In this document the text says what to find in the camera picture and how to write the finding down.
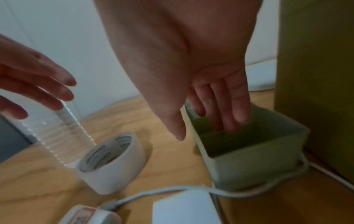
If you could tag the person's left hand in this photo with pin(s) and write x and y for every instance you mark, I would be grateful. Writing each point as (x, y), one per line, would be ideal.
(30, 74)

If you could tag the person's right hand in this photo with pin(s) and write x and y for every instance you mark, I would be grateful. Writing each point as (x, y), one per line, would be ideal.
(171, 54)

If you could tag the clear bottle with red cap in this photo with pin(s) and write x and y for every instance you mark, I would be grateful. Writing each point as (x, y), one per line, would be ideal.
(63, 140)

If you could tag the clear plastic cup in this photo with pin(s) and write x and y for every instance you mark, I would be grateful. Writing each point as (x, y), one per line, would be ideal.
(110, 177)

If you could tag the small pale green container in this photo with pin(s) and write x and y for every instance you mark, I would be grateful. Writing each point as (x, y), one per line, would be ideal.
(249, 166)

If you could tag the green plastic storage bin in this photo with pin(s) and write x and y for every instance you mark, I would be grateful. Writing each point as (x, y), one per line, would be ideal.
(318, 65)

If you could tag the white plug with red label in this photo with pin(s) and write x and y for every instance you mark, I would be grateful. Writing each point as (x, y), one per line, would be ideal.
(88, 216)

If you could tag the white square adapter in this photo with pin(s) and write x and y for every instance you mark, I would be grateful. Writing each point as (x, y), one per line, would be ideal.
(185, 207)

